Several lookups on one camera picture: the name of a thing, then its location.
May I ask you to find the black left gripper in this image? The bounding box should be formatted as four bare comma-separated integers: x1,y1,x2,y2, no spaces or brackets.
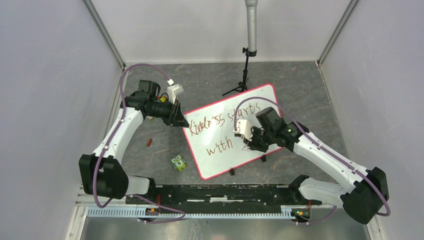
147,97,189,128

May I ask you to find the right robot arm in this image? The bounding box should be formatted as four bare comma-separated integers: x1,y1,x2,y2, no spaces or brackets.
237,107,391,225

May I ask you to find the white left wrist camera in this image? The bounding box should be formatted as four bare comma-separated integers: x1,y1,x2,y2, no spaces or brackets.
167,78,184,104

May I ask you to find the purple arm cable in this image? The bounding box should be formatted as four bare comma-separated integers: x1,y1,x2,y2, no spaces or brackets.
233,96,392,226
92,63,187,224

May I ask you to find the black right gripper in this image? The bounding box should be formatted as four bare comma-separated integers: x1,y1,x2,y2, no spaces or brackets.
243,125,275,153

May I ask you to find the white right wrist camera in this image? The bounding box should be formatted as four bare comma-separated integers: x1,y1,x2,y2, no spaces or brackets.
233,119,253,142

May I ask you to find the black tripod stand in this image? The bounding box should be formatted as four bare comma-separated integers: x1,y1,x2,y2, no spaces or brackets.
222,47,250,96

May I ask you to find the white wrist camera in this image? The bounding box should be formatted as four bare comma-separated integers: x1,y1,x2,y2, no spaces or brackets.
233,119,253,142
167,78,184,104

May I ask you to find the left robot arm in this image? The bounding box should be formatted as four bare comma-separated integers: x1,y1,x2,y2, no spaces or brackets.
78,80,189,204

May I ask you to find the brown marker cap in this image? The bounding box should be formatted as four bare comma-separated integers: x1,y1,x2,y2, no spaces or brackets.
146,138,153,147

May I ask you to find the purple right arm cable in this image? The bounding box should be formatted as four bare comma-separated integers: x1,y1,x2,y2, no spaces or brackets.
233,96,392,226

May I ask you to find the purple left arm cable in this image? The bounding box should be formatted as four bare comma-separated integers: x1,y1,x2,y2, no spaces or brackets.
92,63,187,224

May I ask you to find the green owl number toy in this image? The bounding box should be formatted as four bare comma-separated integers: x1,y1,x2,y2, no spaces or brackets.
170,154,187,172

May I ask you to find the white slotted cable duct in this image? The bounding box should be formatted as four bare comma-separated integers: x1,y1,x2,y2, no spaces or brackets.
86,205,312,220

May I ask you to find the grey camera pole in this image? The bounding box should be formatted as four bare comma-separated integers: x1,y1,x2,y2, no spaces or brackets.
244,0,258,57

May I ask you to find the white board with pink frame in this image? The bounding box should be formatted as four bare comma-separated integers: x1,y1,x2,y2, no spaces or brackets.
183,83,278,180

